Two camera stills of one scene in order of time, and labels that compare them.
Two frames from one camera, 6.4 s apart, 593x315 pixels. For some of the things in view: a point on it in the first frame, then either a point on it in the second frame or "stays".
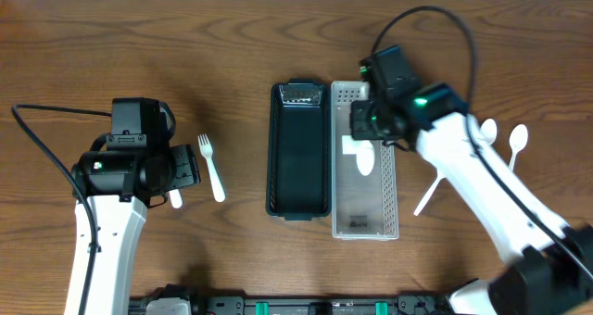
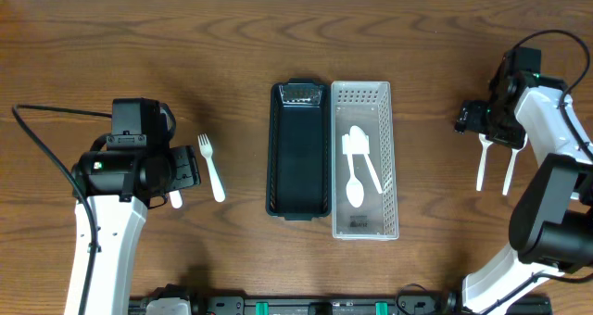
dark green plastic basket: (299, 149) stays
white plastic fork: (207, 149) stays
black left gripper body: (186, 165) stays
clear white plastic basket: (364, 174) stays
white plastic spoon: (439, 177) → (357, 131)
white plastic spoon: (365, 157) → (355, 189)
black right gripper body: (363, 120) → (502, 136)
